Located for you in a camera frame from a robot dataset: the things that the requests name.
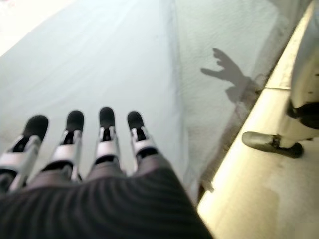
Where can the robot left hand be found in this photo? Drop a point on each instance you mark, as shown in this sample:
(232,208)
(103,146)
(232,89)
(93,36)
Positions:
(99,199)

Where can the dark robot left foot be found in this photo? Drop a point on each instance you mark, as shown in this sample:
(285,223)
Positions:
(259,140)

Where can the silver robot left leg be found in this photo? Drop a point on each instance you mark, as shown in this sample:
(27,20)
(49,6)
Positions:
(306,62)

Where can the white duvet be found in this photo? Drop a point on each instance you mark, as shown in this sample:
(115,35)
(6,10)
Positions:
(87,62)

